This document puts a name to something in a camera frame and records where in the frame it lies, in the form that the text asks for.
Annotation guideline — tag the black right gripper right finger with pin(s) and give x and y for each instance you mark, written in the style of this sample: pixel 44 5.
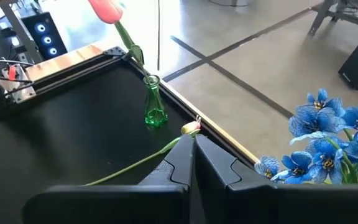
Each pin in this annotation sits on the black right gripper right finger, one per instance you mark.
pixel 216 168

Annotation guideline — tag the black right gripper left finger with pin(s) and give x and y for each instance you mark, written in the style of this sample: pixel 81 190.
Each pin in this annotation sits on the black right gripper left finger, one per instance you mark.
pixel 179 161

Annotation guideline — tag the blue veined flower bunch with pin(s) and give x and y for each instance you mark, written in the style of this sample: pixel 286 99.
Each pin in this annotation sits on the blue veined flower bunch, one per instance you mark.
pixel 297 161

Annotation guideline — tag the large pink artificial tulip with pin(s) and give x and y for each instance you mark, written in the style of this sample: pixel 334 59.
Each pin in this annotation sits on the large pink artificial tulip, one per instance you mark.
pixel 107 11

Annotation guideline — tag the green glass vase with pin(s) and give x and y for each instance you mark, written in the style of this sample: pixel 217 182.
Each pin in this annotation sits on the green glass vase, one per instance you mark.
pixel 155 109

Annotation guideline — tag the small pink tulip bud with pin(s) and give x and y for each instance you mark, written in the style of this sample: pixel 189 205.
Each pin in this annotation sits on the small pink tulip bud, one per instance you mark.
pixel 191 127

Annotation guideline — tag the metal mounting plate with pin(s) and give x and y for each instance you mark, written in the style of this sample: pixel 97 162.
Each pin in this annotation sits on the metal mounting plate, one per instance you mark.
pixel 22 88

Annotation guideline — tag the computer tower blue lights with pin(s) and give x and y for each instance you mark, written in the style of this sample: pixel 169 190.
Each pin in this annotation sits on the computer tower blue lights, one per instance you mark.
pixel 47 37

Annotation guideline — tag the black corner bracket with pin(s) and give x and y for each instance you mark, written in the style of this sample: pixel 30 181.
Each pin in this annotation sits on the black corner bracket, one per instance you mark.
pixel 115 51

